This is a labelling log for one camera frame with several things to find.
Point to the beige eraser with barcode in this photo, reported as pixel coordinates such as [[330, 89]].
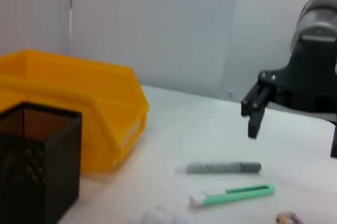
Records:
[[288, 218]]

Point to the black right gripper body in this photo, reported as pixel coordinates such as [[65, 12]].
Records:
[[310, 76]]

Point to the yellow plastic storage bin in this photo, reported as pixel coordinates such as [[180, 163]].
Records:
[[79, 84]]

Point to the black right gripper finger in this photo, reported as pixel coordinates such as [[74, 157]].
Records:
[[256, 108], [335, 142]]

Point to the grey marker pen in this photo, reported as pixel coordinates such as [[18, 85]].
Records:
[[221, 167]]

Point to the green utility knife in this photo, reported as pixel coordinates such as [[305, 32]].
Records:
[[245, 192]]

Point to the black mesh pen holder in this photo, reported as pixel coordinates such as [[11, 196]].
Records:
[[44, 160]]

